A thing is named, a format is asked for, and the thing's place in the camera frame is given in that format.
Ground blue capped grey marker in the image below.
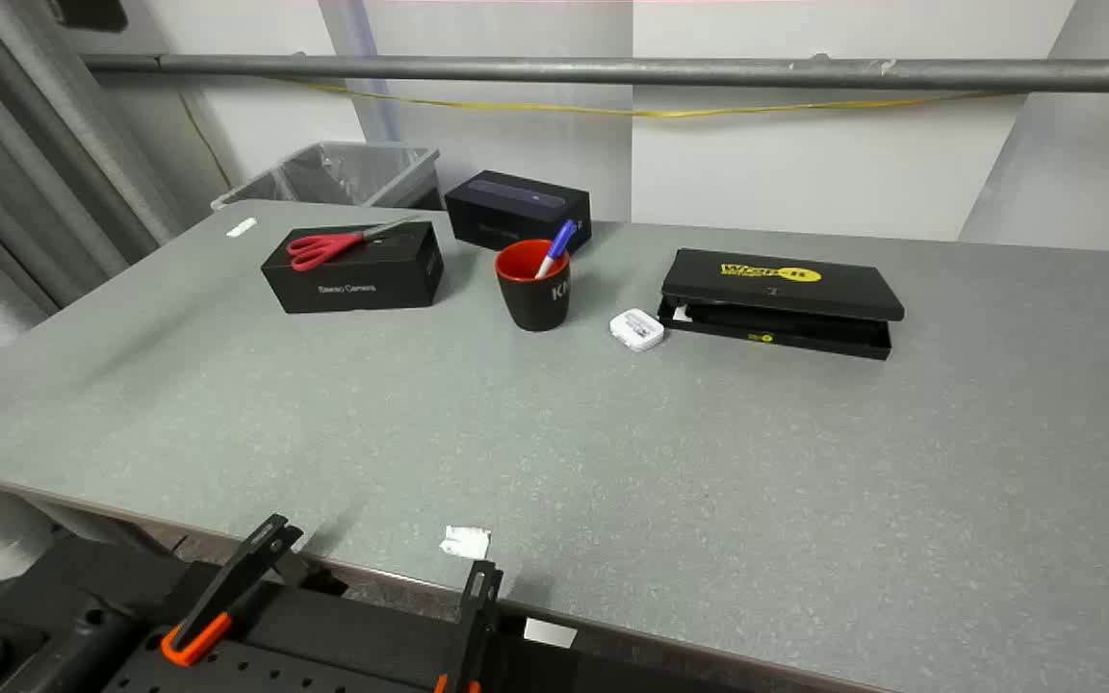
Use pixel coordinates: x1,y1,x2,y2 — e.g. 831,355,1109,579
532,216,587,287

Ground black mug with red inside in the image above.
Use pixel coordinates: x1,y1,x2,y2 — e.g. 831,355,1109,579
492,234,578,334

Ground white mint tin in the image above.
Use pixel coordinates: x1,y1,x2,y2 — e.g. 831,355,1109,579
605,305,671,355

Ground black box with dark lid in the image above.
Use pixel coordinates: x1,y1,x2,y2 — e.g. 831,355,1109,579
442,166,597,258

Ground black box with white print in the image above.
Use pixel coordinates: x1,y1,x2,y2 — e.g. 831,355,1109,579
257,219,448,316

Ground flat black box yellow logo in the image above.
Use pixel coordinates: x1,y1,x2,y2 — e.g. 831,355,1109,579
655,247,910,367

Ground grey plastic bin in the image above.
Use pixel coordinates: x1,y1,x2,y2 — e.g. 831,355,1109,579
208,138,448,216

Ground grey metal pipe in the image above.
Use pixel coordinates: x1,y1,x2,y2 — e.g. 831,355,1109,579
76,52,1109,97

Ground white sticker label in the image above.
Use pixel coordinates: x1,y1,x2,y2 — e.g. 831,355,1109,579
521,611,582,655

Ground black orange clamp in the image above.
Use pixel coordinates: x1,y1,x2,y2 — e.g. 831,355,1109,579
157,511,310,675
430,557,510,693

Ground black perforated base board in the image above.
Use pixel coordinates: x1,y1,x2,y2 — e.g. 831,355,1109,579
0,534,838,693

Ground grey curtain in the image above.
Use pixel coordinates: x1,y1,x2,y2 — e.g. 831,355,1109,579
0,0,176,379

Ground red handled scissors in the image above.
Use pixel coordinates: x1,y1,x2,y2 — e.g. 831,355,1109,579
285,225,393,278

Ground grey vertical post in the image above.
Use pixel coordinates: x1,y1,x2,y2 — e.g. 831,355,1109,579
320,0,407,145

